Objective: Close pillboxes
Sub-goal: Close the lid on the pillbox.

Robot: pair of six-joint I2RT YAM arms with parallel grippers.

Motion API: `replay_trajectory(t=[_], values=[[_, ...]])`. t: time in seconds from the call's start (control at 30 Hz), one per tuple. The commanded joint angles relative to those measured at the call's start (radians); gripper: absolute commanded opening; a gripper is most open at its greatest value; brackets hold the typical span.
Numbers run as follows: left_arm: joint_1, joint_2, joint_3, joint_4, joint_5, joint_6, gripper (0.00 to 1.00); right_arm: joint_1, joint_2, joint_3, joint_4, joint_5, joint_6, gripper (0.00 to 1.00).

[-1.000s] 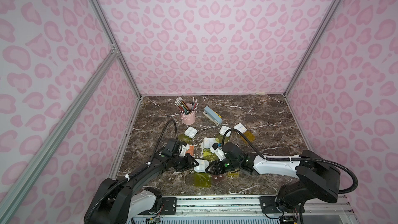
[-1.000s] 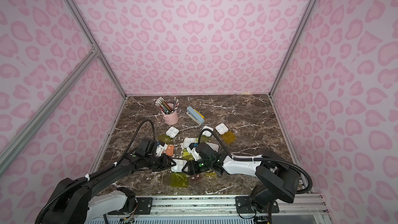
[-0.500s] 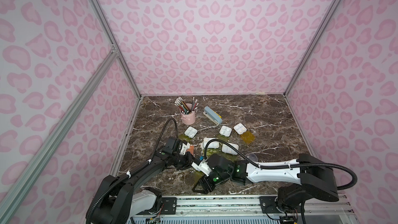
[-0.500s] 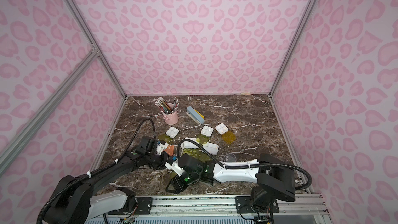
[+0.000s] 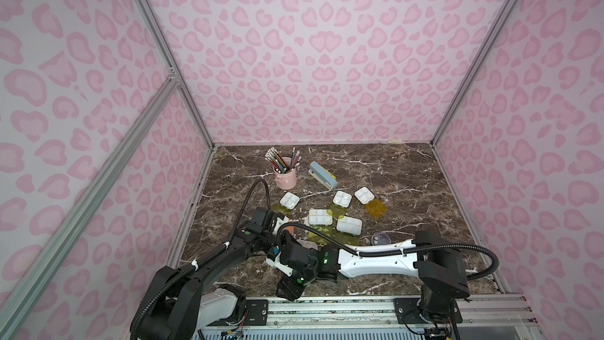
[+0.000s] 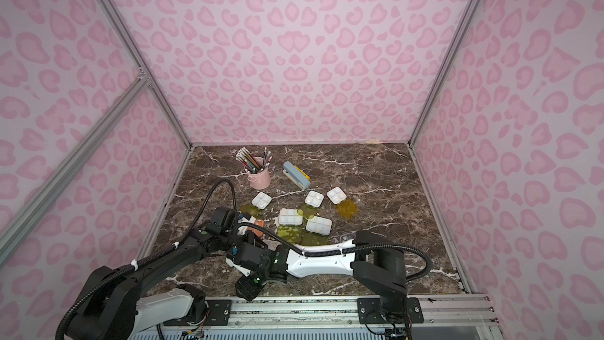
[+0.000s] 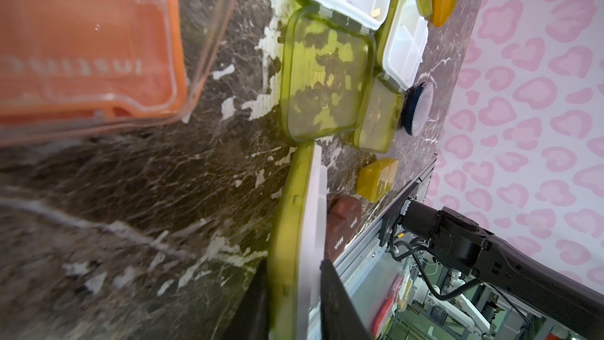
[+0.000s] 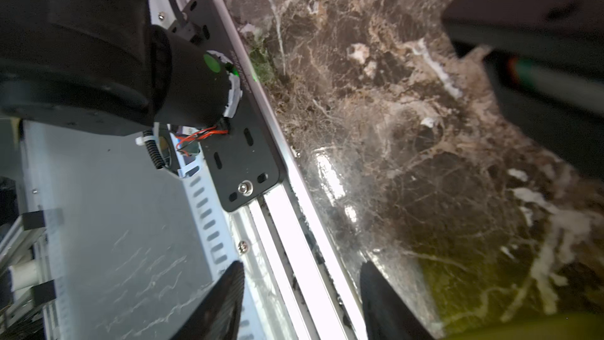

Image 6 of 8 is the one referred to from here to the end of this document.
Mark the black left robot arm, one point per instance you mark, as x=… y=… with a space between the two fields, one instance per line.
x=106 y=306

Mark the aluminium front rail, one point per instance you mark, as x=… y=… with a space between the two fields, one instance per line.
x=449 y=316

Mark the white pillbox green lid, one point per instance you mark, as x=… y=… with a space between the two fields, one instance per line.
x=313 y=202
x=290 y=223
x=316 y=232
x=258 y=204

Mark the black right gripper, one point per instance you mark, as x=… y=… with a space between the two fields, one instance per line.
x=246 y=286

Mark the blue grey stapler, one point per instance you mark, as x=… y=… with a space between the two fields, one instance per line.
x=295 y=175

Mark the coloured pencils bundle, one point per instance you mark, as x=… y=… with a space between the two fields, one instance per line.
x=251 y=163

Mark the orange square pillbox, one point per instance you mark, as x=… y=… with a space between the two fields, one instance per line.
x=256 y=231

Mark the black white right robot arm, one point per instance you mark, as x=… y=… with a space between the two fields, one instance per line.
x=383 y=267

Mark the pink pencil cup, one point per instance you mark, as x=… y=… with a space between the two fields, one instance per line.
x=262 y=179

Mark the white pillbox green lid back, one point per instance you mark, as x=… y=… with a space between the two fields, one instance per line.
x=313 y=202

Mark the white pillbox yellow lid far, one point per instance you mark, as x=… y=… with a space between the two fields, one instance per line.
x=344 y=205

